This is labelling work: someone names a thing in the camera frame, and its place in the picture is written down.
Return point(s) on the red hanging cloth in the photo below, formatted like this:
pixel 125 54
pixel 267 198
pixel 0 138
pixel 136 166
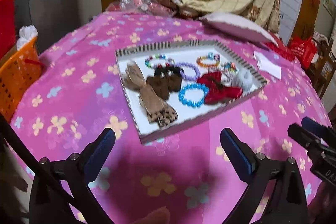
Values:
pixel 7 26

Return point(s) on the person's right hand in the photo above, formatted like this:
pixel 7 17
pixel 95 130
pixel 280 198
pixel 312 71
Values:
pixel 322 207

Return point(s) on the white paper sheet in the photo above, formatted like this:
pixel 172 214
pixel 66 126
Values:
pixel 265 65

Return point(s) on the white pink pillow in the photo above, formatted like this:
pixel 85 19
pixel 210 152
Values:
pixel 238 26

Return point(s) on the clear plastic bag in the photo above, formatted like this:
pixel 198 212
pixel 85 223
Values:
pixel 151 7

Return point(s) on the striped jewelry box tray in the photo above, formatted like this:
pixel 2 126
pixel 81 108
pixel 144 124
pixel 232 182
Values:
pixel 188 116

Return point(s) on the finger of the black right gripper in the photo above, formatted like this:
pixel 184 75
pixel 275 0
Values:
pixel 306 139
pixel 321 131

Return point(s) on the wooden shelf rack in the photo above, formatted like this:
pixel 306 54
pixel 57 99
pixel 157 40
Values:
pixel 324 68

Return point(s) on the red shopping bag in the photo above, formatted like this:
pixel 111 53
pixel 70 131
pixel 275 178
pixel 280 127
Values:
pixel 303 49

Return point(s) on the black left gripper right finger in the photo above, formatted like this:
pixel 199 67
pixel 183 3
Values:
pixel 241 155

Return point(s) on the person's left hand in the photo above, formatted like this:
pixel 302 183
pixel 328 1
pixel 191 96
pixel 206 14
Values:
pixel 159 216

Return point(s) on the tan leopard bow hair clip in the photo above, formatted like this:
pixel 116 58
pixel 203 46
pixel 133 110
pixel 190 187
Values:
pixel 157 110

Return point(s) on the orange plastic basket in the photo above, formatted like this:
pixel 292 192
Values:
pixel 18 73

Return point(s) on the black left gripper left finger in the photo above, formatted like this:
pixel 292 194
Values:
pixel 84 167

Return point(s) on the grey fluffy scrunchie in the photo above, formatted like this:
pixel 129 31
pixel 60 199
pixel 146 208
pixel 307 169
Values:
pixel 243 79

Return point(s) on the red cushion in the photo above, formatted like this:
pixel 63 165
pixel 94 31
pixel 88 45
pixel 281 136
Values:
pixel 280 49

